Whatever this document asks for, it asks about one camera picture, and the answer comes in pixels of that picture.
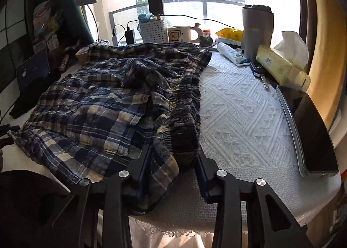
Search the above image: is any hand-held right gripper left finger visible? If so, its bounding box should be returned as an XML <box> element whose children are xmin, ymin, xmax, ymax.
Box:
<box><xmin>51</xmin><ymin>143</ymin><xmax>152</xmax><ymax>248</ymax></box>

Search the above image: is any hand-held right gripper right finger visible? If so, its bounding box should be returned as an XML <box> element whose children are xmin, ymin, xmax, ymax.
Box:
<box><xmin>196</xmin><ymin>153</ymin><xmax>315</xmax><ymax>248</ymax></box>

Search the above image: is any plaid flannel shirt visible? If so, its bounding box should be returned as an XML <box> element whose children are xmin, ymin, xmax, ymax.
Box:
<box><xmin>8</xmin><ymin>42</ymin><xmax>212</xmax><ymax>216</ymax></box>

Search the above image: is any dark cloth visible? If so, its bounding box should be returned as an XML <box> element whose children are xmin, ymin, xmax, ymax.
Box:
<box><xmin>9</xmin><ymin>71</ymin><xmax>61</xmax><ymax>118</ymax></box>

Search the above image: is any dark blue card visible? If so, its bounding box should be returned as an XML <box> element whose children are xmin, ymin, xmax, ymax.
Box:
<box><xmin>16</xmin><ymin>48</ymin><xmax>52</xmax><ymax>96</ymax></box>

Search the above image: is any white textured tablecloth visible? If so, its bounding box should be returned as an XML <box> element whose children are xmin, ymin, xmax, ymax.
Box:
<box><xmin>0</xmin><ymin>47</ymin><xmax>342</xmax><ymax>240</ymax></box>

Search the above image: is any tan food container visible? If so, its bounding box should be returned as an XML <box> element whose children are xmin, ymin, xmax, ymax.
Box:
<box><xmin>75</xmin><ymin>46</ymin><xmax>93</xmax><ymax>64</ymax></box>

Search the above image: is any colourful printed bag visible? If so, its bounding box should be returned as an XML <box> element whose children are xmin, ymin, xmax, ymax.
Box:
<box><xmin>32</xmin><ymin>0</ymin><xmax>66</xmax><ymax>48</ymax></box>

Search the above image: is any black car key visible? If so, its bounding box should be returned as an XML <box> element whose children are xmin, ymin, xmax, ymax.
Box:
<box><xmin>249</xmin><ymin>61</ymin><xmax>270</xmax><ymax>89</ymax></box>

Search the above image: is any black tablet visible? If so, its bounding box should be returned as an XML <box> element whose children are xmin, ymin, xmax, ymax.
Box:
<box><xmin>276</xmin><ymin>84</ymin><xmax>340</xmax><ymax>177</ymax></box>

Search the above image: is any white lotion tube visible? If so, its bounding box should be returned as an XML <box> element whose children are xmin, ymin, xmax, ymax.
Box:
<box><xmin>216</xmin><ymin>42</ymin><xmax>251</xmax><ymax>66</ymax></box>

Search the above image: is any white power strip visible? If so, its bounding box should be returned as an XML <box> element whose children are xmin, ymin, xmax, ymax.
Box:
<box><xmin>95</xmin><ymin>38</ymin><xmax>141</xmax><ymax>47</ymax></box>

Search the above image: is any yellow tissue pack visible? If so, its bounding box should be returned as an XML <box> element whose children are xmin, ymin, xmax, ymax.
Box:
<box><xmin>256</xmin><ymin>31</ymin><xmax>312</xmax><ymax>92</ymax></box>

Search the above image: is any white bear mug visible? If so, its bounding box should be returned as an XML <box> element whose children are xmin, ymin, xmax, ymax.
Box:
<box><xmin>167</xmin><ymin>25</ymin><xmax>203</xmax><ymax>44</ymax></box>

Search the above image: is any yellow printed packet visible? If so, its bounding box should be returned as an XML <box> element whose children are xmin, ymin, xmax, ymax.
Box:
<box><xmin>215</xmin><ymin>28</ymin><xmax>244</xmax><ymax>48</ymax></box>

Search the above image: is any black charger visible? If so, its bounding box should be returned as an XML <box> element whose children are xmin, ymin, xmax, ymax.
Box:
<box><xmin>125</xmin><ymin>29</ymin><xmax>136</xmax><ymax>45</ymax></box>

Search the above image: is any white perforated basket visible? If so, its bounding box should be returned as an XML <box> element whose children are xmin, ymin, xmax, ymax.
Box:
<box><xmin>139</xmin><ymin>18</ymin><xmax>169</xmax><ymax>43</ymax></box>

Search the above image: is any grey travel tumbler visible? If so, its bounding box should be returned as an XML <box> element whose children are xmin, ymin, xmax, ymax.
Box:
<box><xmin>241</xmin><ymin>4</ymin><xmax>274</xmax><ymax>61</ymax></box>

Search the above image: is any balcony railing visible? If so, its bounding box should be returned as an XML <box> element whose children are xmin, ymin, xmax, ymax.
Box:
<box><xmin>108</xmin><ymin>0</ymin><xmax>246</xmax><ymax>43</ymax></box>

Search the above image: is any yellow curtain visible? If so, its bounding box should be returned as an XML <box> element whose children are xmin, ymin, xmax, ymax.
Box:
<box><xmin>308</xmin><ymin>0</ymin><xmax>347</xmax><ymax>129</ymax></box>

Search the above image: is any short black charger cable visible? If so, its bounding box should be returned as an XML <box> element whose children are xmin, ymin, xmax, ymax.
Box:
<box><xmin>112</xmin><ymin>24</ymin><xmax>126</xmax><ymax>37</ymax></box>

